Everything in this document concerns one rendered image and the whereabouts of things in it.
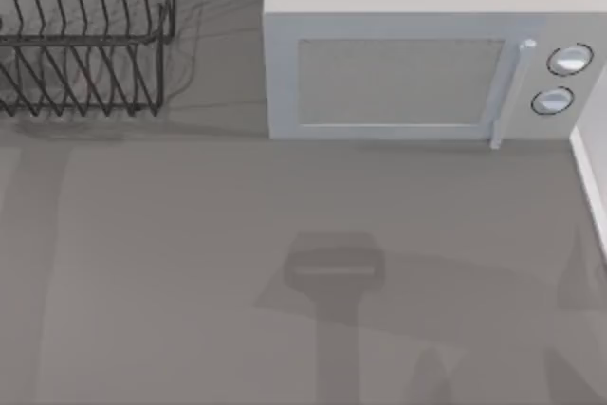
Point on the microwave oven door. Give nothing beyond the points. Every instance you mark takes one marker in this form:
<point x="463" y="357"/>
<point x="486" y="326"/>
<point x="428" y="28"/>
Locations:
<point x="398" y="82"/>

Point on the small white microwave knob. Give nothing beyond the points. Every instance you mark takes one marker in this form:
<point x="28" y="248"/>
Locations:
<point x="551" y="101"/>

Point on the large white microwave knob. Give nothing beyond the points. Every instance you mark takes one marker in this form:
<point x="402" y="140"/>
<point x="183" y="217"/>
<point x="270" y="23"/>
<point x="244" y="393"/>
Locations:
<point x="569" y="60"/>

